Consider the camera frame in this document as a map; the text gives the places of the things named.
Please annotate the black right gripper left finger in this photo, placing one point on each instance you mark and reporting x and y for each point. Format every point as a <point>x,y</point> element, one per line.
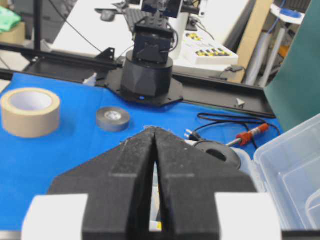
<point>119,188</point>

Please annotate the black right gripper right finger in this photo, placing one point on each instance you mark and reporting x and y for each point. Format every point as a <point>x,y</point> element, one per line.
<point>188,180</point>

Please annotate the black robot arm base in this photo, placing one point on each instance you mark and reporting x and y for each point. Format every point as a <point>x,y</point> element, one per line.
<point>146,76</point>

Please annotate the clear plastic toolbox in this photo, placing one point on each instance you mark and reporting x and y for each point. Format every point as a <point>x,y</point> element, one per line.
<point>288,168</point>

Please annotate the black tape roll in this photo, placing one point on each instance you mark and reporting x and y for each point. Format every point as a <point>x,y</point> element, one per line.
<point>220,151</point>

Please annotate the blue table mat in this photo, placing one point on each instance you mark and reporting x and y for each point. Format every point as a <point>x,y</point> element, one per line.
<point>28,165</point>

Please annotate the beige masking tape roll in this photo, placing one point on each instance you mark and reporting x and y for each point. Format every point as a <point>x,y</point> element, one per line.
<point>30,112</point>

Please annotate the white box with yellow labels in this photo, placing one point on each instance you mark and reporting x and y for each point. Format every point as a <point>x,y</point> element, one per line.
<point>200,49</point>

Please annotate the dark green board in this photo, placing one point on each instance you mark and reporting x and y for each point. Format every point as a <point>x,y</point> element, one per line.
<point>294,93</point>

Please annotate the black keyboard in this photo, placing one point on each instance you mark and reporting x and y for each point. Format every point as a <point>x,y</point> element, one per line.
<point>133,16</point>

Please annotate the cardboard sheet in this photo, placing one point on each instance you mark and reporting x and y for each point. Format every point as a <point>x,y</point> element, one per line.
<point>252,31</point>

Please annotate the green cloth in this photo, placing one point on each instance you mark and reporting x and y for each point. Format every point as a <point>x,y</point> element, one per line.
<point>8,19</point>

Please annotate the grey duct tape roll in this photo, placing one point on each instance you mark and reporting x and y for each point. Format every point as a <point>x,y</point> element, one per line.
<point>112,119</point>

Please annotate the red handled soldering iron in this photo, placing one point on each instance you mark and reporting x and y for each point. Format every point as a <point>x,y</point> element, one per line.
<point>245,137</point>

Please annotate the black aluminium rail frame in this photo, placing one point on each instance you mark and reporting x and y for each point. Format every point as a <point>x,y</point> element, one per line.
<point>195,90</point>

